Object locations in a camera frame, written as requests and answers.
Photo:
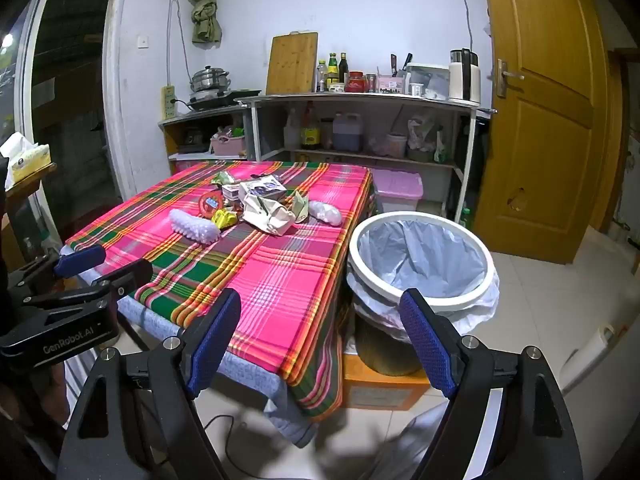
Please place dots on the pink knife holder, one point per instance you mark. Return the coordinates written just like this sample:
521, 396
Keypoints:
390, 84

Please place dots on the green hanging cloth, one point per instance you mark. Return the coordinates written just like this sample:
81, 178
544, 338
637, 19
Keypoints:
204, 15

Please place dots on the short white foam net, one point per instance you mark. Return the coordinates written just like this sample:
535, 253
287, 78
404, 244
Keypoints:
325, 212

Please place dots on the yellow wrapper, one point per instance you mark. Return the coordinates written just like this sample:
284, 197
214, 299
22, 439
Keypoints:
224, 218

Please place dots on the dark liquid jug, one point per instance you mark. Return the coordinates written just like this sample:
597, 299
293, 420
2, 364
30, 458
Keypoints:
346, 134

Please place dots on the yellow-label sauce bottle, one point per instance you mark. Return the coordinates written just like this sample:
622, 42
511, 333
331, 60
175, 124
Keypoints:
333, 75

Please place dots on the wooden side counter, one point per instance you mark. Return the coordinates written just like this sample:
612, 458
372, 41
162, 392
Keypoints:
172, 122

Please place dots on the pink plaid tablecloth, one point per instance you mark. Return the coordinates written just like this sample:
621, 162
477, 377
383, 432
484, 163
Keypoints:
280, 270

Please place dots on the wooden side table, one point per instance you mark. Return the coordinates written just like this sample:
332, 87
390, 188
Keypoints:
22, 195

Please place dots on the orange cardboard box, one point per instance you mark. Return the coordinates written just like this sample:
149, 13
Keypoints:
380, 390

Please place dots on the grey under cloth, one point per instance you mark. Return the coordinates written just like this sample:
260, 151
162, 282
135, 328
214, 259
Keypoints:
245, 370

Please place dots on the yellow wooden door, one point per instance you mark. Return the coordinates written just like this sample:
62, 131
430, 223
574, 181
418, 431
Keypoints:
540, 110

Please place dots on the yellow tissue box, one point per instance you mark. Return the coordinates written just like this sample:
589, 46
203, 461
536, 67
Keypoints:
27, 157

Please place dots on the red jar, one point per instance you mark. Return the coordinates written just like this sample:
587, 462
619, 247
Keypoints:
355, 82

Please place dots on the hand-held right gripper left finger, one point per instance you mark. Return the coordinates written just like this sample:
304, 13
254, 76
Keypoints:
215, 340

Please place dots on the steel steamer pot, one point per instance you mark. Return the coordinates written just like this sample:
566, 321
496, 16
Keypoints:
210, 79

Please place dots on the black induction cooker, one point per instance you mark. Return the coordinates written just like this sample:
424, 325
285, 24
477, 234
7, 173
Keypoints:
220, 97

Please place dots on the beige crumpled paper bag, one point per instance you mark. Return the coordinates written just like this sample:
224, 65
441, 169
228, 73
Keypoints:
267, 215

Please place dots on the bamboo cutting board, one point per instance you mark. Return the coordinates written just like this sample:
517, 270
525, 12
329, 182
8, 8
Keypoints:
292, 62

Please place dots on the pink plastic basket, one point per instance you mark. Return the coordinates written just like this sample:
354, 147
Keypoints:
227, 145

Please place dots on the green glass bottle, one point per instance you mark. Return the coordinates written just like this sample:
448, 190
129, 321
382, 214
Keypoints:
466, 217

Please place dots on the white electric kettle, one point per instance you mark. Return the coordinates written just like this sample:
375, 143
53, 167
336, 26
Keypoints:
462, 77

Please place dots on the pink lidded storage box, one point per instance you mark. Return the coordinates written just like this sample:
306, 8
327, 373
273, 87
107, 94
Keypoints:
400, 185

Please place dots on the white-rimmed woven trash bin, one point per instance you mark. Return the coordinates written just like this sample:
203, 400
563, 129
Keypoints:
357, 270

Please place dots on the yellow power strip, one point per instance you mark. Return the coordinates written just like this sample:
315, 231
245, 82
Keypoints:
168, 102

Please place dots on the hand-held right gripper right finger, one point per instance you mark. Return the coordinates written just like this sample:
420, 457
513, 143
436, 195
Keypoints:
426, 345

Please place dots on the grey plastic bin liner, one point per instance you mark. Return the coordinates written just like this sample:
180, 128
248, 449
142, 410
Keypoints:
425, 260

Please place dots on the crumpled plastic bags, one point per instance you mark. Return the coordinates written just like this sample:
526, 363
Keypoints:
422, 130

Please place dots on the white plastic container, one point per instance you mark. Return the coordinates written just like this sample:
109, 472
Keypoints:
430, 80

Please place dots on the red round plastic container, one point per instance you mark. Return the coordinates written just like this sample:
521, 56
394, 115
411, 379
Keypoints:
210, 204

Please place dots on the long white foam net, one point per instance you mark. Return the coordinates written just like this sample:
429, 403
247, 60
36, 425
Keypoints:
192, 227

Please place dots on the green wrapper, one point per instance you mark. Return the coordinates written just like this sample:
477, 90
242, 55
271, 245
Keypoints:
223, 178
300, 206

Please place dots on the small white box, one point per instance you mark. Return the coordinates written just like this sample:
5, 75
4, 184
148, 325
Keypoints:
231, 191

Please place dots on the white shelf unit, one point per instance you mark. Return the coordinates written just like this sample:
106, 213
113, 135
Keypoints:
370, 97

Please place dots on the purple milk carton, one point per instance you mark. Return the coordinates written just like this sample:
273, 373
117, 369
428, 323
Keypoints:
262, 187

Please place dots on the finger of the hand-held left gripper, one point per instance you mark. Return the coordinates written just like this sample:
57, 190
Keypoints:
127, 275
80, 259

